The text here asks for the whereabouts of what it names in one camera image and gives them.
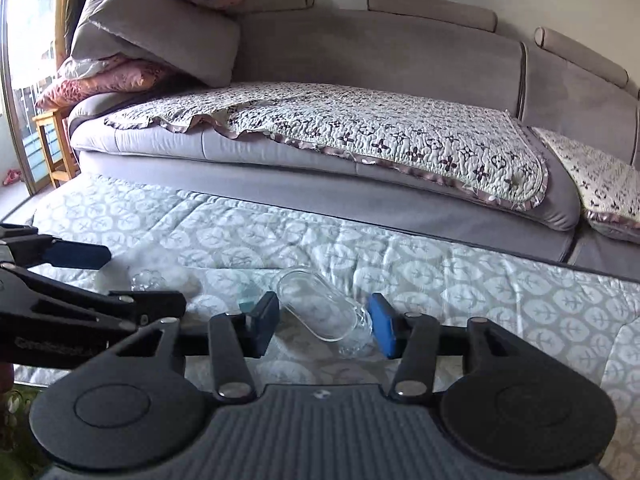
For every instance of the small grey cushion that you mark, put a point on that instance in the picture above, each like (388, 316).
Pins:
(90, 30)

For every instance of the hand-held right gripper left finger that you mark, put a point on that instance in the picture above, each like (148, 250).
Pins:
(262, 329)

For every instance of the glass sliding door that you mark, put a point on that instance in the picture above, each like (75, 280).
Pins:
(30, 60)

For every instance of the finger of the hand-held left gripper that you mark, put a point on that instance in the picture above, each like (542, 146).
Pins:
(80, 256)
(150, 305)

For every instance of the small clear plastic container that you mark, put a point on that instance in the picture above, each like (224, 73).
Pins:
(147, 280)

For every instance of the green lime-print phone case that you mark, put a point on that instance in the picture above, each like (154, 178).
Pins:
(15, 435)

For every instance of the small floral sofa cover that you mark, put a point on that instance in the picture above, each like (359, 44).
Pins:
(595, 180)

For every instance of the grey sofa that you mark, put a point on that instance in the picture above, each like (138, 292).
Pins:
(400, 50)

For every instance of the large floral sofa cover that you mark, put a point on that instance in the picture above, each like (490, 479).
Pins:
(350, 125)

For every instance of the wooden stool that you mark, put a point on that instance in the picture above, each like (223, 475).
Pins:
(52, 145)

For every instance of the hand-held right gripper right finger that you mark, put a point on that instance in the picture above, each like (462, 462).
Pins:
(382, 331)

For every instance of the red slippers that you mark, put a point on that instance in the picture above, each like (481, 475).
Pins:
(11, 178)

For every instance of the clear plastic clip box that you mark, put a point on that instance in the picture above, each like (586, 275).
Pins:
(320, 305)

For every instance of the large grey cushion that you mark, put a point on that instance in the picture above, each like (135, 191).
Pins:
(170, 35)

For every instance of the white floral pillow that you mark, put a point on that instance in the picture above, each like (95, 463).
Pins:
(82, 66)

